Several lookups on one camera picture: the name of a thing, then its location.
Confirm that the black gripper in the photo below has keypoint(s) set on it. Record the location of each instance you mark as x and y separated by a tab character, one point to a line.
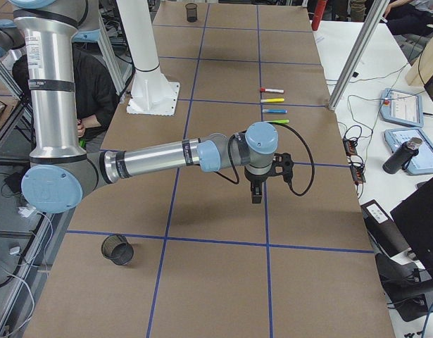
255	178

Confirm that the blue highlighter pen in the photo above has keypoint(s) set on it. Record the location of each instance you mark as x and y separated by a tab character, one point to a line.
274	111

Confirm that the red and white marker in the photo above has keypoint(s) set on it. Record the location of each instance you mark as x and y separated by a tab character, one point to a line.
271	90

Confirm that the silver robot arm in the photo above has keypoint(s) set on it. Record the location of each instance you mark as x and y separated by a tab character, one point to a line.
62	173

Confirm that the yellow highlighter pen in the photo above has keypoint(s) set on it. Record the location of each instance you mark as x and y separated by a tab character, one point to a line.
272	101

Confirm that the brown paper table mat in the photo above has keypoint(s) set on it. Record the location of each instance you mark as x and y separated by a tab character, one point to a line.
207	261

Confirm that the black water bottle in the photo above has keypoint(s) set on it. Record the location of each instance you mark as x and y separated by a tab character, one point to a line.
401	158

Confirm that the black mesh pen cup right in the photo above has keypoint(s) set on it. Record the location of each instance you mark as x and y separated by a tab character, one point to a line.
117	249

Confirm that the black mesh pen cup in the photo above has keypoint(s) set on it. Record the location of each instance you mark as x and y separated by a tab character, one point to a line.
117	249
191	12

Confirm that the black monitor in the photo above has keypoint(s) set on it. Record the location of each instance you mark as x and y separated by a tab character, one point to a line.
414	219

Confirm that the teach pendant tablet far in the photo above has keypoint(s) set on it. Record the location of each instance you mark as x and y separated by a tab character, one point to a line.
403	108

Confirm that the teach pendant tablet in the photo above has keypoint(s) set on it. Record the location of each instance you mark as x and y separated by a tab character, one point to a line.
403	108
422	164

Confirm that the teach pendant tablet near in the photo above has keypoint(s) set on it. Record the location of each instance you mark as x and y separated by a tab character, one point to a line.
422	164

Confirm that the seated person in black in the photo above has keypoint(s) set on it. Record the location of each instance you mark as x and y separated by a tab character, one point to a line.
95	96

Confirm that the black mesh pen cup left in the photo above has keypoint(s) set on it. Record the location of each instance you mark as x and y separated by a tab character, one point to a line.
191	12

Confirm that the red cylinder object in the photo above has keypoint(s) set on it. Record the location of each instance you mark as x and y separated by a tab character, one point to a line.
318	14

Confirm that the aluminium frame post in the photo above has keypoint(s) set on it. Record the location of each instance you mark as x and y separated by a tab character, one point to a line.
366	32

